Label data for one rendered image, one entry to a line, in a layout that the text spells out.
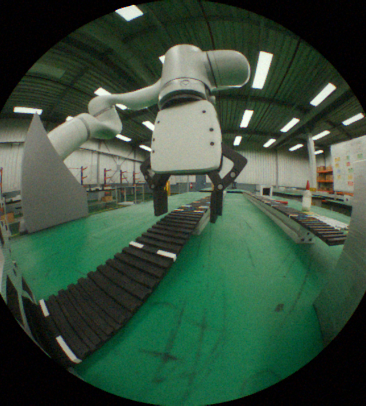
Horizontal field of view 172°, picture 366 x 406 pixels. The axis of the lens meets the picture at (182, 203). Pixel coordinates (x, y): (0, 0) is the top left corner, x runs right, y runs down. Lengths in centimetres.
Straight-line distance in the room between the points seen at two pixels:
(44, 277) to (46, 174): 23
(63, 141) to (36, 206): 23
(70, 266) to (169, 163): 17
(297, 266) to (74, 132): 58
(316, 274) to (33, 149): 46
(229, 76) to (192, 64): 6
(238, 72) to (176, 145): 16
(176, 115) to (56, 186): 29
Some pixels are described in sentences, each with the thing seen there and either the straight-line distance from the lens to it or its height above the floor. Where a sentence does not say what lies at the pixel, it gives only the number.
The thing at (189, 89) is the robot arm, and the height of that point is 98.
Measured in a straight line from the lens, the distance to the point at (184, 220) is 16.
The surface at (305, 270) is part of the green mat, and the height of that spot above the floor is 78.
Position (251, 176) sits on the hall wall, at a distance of 1138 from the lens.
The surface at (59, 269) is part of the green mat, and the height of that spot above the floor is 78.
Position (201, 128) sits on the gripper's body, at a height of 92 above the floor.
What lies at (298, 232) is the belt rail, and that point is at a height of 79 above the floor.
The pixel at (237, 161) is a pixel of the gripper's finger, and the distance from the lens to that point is 15.
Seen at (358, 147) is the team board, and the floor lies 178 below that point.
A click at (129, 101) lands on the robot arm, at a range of 62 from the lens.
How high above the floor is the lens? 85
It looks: 9 degrees down
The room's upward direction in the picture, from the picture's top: straight up
